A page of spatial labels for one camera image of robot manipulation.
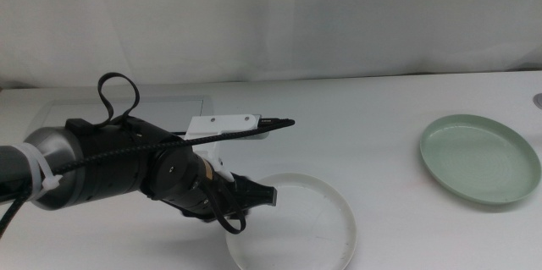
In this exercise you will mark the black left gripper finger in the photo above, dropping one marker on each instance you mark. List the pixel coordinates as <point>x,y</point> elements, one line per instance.
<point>260,194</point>
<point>243,213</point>

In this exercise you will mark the white shallow bowl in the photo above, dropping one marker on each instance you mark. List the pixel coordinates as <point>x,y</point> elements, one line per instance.
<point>305,227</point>

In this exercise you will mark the pale green shallow bowl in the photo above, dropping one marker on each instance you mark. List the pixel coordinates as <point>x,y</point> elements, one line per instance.
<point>478,160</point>

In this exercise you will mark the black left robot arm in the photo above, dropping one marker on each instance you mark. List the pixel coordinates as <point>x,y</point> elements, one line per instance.
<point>106,168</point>

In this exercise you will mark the white backdrop curtain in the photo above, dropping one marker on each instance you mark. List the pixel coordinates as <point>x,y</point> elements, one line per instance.
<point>271,16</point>

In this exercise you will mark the white zip tie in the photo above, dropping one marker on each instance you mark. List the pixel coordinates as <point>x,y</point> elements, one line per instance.
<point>38,164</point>

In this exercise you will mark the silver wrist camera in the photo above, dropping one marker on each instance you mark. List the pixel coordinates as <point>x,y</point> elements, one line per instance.
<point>263,135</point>

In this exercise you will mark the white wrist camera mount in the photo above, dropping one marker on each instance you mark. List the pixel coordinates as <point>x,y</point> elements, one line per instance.
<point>220,125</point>

